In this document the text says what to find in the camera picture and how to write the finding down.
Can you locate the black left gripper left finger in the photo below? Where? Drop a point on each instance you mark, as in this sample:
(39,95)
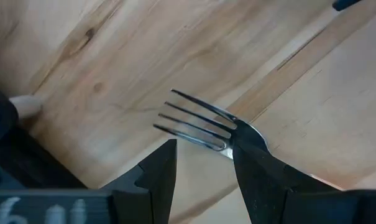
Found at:
(153,186)

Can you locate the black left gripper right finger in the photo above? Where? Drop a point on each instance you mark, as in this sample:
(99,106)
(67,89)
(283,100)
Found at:
(259,180)

